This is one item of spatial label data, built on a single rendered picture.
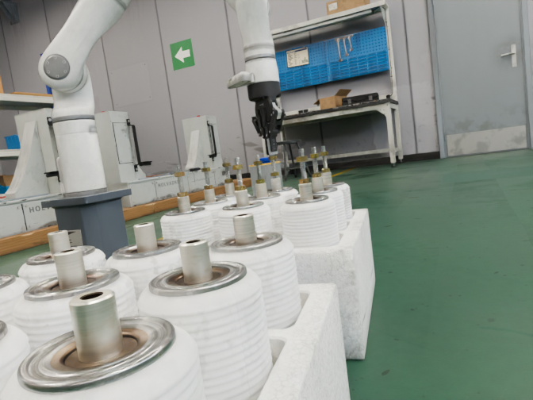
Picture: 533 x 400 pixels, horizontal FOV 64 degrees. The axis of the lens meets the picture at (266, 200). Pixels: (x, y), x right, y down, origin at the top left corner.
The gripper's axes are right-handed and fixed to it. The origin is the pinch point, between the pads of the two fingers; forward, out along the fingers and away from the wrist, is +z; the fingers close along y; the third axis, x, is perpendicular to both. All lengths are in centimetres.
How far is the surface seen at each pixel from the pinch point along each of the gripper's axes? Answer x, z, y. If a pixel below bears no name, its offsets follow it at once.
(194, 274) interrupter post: 37, 10, -57
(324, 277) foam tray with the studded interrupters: 10.4, 21.8, -33.1
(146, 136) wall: -99, -51, 637
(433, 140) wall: -374, 12, 293
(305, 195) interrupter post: 8.0, 9.4, -26.3
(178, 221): 27.2, 11.5, -13.2
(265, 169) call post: -4.8, 5.6, 14.3
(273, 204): 8.0, 11.6, -13.4
